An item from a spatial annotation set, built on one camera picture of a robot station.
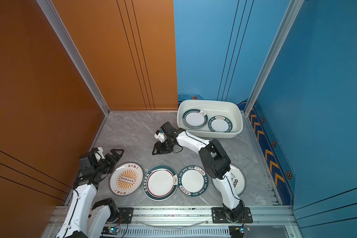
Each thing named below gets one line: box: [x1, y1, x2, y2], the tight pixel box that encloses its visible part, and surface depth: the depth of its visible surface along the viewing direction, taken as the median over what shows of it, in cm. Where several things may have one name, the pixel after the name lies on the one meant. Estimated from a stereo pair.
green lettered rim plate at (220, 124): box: [207, 115, 234, 133], surface depth 112 cm
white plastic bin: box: [176, 99, 244, 139], surface depth 115 cm
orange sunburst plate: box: [108, 161, 144, 197], surface depth 86 cm
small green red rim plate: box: [181, 108, 209, 129], surface depth 114 cm
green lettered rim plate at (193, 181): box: [178, 165, 209, 198], surface depth 85 cm
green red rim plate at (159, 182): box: [142, 165, 179, 202], surface depth 85 cm
